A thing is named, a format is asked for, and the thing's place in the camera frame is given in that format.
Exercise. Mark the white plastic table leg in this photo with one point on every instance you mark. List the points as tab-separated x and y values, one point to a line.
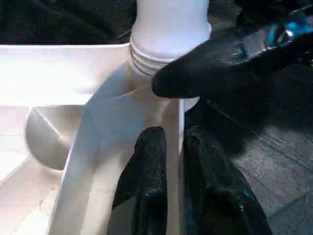
168	29

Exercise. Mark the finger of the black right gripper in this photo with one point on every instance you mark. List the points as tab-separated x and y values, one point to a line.
210	68

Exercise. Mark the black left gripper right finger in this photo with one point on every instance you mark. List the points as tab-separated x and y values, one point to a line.
220	196

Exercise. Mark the white plastic table top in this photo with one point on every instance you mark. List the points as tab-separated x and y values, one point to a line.
58	98

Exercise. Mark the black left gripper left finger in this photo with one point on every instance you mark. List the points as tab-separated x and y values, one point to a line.
146	186

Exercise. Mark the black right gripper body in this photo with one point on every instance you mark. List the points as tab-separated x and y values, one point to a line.
279	17

